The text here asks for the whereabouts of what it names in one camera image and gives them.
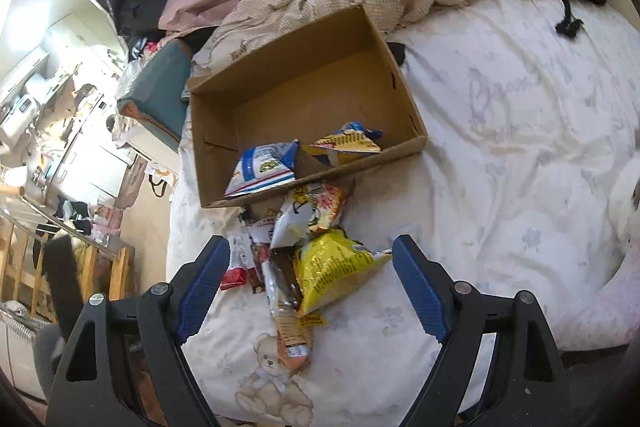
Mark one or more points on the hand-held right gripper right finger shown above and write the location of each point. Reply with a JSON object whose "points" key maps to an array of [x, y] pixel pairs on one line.
{"points": [[420, 292]]}

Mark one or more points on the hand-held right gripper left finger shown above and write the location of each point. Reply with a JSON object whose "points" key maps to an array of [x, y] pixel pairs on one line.
{"points": [[200, 292]]}

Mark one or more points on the red white snack packet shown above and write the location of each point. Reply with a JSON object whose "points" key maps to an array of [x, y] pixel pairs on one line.
{"points": [[240, 257]]}

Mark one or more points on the white brown snack packet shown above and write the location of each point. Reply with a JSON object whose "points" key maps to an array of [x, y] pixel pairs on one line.
{"points": [[282, 277]]}

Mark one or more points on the orange snack packet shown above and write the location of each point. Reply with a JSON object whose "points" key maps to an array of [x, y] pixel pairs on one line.
{"points": [[295, 339]]}

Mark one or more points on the white yellow snack packet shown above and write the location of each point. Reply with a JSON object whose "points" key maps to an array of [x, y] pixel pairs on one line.
{"points": [[305, 212]]}

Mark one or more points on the cardboard box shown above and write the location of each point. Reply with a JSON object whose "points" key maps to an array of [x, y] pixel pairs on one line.
{"points": [[310, 82]]}

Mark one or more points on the white paper shopping bag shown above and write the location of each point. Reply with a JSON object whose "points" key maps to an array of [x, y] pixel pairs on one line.
{"points": [[162, 179]]}

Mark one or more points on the black hanging cloth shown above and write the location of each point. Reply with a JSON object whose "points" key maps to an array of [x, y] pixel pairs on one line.
{"points": [[62, 282]]}

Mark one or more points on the blue white snack packet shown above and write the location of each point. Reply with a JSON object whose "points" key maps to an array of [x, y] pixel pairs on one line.
{"points": [[260, 167]]}

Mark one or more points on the yellow blue snack packet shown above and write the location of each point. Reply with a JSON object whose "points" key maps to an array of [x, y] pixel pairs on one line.
{"points": [[345, 142]]}

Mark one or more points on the wooden rack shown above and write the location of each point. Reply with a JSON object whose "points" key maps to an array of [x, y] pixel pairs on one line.
{"points": [[20, 257]]}

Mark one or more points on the white bear-print bed sheet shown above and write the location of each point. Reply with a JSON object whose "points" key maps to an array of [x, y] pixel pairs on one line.
{"points": [[510, 132]]}

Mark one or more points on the white plush pillow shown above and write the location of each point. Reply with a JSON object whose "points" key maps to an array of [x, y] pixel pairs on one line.
{"points": [[620, 297]]}

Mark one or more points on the teal cushion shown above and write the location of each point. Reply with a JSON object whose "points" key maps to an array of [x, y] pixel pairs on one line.
{"points": [[160, 92]]}

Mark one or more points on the small dark cloth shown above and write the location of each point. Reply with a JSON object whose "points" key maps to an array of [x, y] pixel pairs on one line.
{"points": [[397, 54]]}

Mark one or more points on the pink blanket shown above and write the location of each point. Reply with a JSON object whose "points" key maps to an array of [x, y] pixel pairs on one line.
{"points": [[200, 7]]}

